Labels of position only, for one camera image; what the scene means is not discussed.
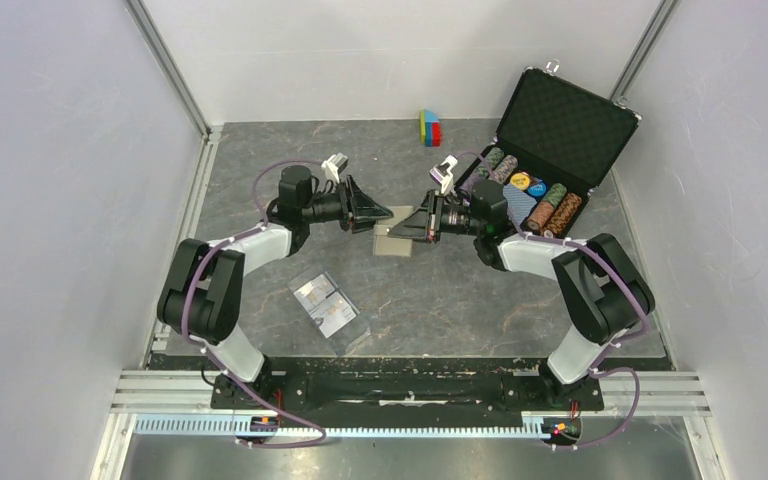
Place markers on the upper credit card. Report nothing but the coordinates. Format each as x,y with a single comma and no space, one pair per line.
315,291

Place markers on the blue dealer chip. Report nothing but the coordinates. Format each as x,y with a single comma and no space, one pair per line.
537,190

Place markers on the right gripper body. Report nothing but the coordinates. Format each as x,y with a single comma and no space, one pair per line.
437,207

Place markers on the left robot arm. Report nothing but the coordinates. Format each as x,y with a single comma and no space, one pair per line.
202,293

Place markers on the lower credit card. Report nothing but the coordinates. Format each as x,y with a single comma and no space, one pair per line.
333,314

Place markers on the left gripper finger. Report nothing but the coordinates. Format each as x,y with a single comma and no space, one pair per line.
368,210
363,226

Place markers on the credit card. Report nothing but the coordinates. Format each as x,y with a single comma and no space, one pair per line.
315,291
333,314

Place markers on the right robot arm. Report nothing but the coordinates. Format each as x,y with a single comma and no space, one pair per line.
607,298

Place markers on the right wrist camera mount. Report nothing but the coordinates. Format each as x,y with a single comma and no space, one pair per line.
442,174

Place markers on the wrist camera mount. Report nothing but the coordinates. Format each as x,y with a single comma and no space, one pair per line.
442,174
334,166

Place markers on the colourful toy block stack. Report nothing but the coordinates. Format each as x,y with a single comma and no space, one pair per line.
430,129

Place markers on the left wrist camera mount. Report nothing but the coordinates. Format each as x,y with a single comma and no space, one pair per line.
334,166

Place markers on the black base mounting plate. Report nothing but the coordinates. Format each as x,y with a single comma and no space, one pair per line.
419,392

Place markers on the yellow dealer chip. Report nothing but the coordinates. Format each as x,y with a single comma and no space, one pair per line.
520,180

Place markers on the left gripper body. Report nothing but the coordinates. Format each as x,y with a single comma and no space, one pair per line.
346,205

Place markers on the white slotted cable duct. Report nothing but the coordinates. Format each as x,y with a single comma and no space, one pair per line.
247,426

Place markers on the black poker chip case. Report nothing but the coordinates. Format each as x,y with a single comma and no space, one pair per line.
562,133

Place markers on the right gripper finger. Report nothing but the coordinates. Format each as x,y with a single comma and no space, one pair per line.
415,235
419,219

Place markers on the blue playing card deck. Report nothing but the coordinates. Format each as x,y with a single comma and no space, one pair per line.
520,203

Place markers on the clear plastic card sleeve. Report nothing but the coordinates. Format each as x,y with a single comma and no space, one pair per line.
348,339

